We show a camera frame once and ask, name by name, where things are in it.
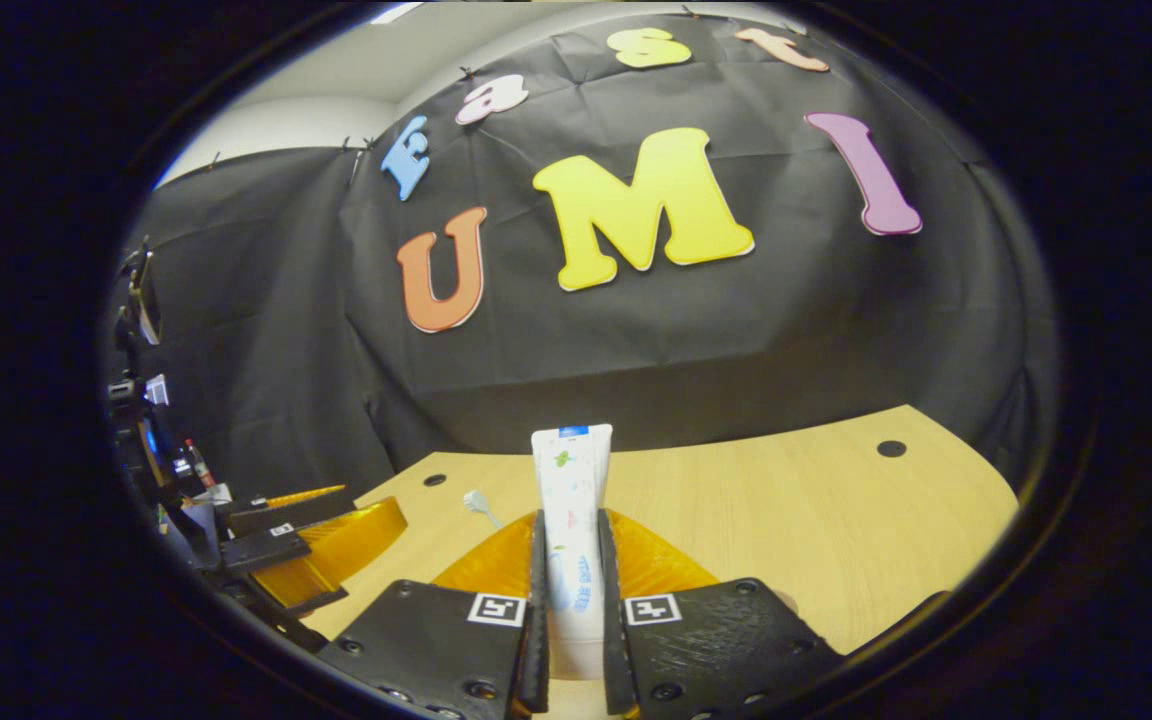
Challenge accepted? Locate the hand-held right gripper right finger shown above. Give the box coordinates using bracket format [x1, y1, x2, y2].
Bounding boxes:
[596, 509, 848, 720]

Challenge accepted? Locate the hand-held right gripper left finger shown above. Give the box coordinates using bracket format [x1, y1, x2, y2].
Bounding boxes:
[319, 510, 550, 720]

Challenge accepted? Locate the white toothpaste tube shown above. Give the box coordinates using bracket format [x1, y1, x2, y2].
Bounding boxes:
[531, 424, 614, 682]

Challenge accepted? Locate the wooden desktop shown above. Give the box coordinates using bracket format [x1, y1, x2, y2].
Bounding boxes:
[301, 405, 1021, 720]

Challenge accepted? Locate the red bottle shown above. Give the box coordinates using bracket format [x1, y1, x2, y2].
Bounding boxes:
[185, 438, 217, 490]

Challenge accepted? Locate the black backdrop cloth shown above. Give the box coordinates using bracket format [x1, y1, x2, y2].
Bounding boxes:
[126, 5, 1063, 501]

